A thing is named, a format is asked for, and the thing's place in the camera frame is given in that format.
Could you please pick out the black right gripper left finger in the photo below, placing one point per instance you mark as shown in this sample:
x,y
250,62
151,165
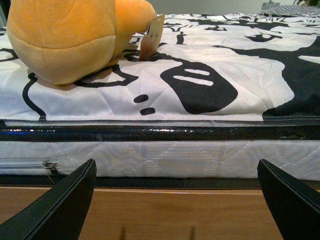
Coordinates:
x,y
60,213

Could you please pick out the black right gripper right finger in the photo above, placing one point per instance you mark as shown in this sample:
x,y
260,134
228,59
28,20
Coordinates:
x,y
294,206

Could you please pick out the orange plush toy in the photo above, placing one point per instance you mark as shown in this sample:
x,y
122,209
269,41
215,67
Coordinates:
x,y
62,41

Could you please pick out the white mattress in plastic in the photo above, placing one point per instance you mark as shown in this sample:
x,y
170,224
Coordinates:
x,y
159,151

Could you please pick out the black and white patterned quilt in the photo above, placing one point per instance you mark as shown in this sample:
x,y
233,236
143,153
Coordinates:
x,y
236,67

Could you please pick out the brown paper toy tag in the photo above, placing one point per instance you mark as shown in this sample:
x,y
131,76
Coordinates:
x,y
150,42

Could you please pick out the striped grey pillow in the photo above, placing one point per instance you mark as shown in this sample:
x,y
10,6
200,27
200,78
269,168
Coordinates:
x,y
292,11

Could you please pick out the wooden bed frame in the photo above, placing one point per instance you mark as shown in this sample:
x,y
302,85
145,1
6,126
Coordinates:
x,y
154,208

